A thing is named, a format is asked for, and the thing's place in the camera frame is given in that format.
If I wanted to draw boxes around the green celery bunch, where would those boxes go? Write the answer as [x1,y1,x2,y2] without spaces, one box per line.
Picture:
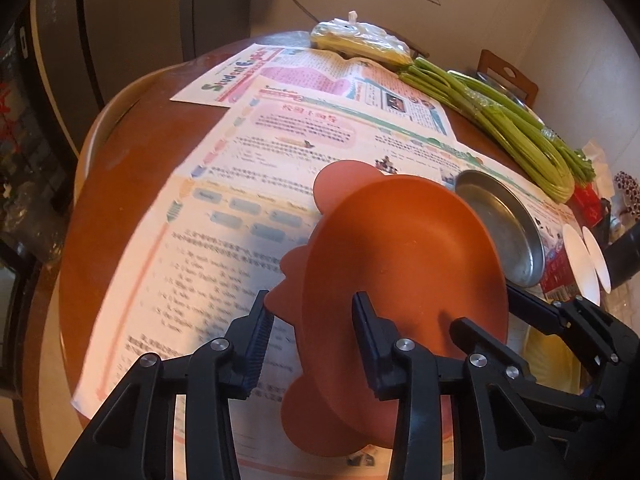
[398,58,596,204]

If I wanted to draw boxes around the round metal pan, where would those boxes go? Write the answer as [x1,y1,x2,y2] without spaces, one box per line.
[454,170,544,288]

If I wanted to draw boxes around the dark refrigerator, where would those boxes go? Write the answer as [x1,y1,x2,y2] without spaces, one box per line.
[21,0,250,160]

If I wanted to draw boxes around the red instant noodle cup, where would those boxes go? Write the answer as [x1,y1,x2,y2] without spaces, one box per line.
[540,224,601,307]

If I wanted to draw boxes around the steel tray behind celery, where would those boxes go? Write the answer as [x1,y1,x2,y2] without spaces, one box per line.
[448,70,544,125]

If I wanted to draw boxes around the spotted patterned object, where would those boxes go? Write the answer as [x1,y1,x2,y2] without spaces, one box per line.
[614,171,640,221]

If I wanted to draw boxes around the plastic bag yellow food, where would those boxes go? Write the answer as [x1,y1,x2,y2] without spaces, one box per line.
[310,11,412,67]

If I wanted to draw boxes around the student english newspaper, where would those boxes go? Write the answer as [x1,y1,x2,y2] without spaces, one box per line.
[172,44,454,138]

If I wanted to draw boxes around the yellow plastic plate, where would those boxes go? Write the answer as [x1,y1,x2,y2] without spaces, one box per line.
[522,326,582,394]

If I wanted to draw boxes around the wooden chair back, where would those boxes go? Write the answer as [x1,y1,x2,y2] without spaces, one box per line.
[476,49,539,107]

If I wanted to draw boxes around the large worksheet newspaper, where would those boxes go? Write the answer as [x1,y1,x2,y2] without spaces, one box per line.
[69,75,576,480]

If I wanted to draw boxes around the orange plastic plate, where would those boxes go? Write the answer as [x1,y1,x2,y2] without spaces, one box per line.
[265,160,508,457]

